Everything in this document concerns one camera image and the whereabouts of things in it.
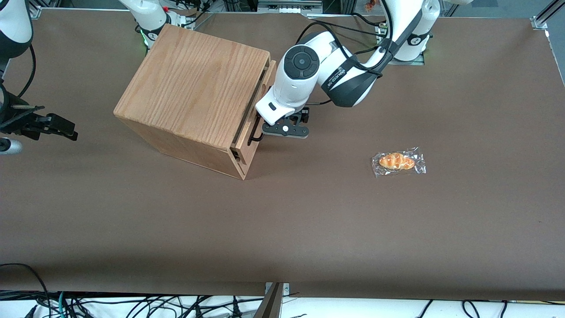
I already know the aluminium corner profile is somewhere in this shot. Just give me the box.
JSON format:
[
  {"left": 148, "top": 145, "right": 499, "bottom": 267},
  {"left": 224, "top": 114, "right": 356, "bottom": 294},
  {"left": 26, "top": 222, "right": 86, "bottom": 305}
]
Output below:
[{"left": 531, "top": 0, "right": 565, "bottom": 30}]

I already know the brown table cover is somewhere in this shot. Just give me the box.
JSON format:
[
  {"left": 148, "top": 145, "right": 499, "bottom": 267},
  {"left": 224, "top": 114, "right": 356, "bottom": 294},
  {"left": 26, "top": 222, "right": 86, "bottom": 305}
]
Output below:
[{"left": 0, "top": 8, "right": 565, "bottom": 302}]

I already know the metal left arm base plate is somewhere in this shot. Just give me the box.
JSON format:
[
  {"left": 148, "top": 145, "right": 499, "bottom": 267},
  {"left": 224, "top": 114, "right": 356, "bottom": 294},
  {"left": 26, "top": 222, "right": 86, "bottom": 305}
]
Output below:
[{"left": 375, "top": 22, "right": 425, "bottom": 66}]

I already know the wooden drawer cabinet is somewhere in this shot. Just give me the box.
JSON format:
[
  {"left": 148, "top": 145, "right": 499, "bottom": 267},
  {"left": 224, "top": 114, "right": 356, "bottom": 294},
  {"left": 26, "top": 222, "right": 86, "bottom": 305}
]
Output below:
[{"left": 113, "top": 24, "right": 271, "bottom": 181}]

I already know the grey equipment rack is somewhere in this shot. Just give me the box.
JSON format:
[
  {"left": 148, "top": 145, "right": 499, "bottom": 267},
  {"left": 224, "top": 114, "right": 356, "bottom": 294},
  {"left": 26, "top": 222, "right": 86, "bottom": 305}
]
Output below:
[{"left": 257, "top": 0, "right": 324, "bottom": 14}]

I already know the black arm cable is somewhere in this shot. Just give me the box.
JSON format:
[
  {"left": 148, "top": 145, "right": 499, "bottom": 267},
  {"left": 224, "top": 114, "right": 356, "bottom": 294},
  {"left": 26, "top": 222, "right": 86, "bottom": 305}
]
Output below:
[
  {"left": 302, "top": 0, "right": 398, "bottom": 106},
  {"left": 17, "top": 43, "right": 37, "bottom": 98}
]

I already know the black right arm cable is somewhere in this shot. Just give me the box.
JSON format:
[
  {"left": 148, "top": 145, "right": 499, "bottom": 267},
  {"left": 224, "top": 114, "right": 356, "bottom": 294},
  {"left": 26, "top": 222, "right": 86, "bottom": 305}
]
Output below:
[{"left": 17, "top": 43, "right": 37, "bottom": 98}]

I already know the black cable on table cover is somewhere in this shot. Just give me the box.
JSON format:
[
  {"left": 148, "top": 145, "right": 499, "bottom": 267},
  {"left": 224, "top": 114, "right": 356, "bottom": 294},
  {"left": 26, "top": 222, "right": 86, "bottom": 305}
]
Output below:
[{"left": 307, "top": 12, "right": 384, "bottom": 37}]

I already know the bread roll in clear wrapper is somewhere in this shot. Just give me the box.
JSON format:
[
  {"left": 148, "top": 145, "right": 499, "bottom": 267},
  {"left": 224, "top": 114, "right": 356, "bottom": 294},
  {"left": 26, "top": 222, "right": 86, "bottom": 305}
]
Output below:
[{"left": 371, "top": 147, "right": 427, "bottom": 178}]

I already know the black metal drawer handle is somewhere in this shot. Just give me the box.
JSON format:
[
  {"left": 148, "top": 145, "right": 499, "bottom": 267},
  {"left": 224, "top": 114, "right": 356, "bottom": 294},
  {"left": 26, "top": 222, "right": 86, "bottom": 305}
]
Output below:
[{"left": 247, "top": 85, "right": 272, "bottom": 146}]

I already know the wooden drawer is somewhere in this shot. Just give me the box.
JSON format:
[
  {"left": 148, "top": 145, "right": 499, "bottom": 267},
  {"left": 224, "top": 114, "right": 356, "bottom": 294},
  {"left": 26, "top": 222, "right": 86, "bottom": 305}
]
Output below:
[{"left": 232, "top": 60, "right": 279, "bottom": 178}]

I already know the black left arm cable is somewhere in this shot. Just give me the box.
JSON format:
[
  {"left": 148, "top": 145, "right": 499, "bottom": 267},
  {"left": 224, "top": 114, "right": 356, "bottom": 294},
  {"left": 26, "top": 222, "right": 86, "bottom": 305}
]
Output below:
[{"left": 302, "top": 0, "right": 398, "bottom": 106}]

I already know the aluminium frame strut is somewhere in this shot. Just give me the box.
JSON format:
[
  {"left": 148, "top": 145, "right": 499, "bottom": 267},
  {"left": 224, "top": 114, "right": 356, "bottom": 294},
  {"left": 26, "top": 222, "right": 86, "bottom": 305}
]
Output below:
[{"left": 254, "top": 283, "right": 290, "bottom": 318}]

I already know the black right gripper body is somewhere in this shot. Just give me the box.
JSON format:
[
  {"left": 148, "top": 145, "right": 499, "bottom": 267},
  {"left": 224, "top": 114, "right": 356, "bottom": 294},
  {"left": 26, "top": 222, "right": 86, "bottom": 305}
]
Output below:
[{"left": 0, "top": 83, "right": 45, "bottom": 140}]

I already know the aluminium frame bracket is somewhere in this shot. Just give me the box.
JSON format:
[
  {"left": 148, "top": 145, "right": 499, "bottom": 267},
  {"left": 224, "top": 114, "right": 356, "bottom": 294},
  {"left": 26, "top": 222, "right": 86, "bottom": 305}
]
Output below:
[{"left": 27, "top": 0, "right": 60, "bottom": 19}]

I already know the black looped cable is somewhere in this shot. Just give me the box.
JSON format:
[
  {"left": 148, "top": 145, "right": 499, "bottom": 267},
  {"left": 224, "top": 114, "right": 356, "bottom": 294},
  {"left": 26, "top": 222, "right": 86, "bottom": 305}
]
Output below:
[{"left": 0, "top": 263, "right": 50, "bottom": 310}]

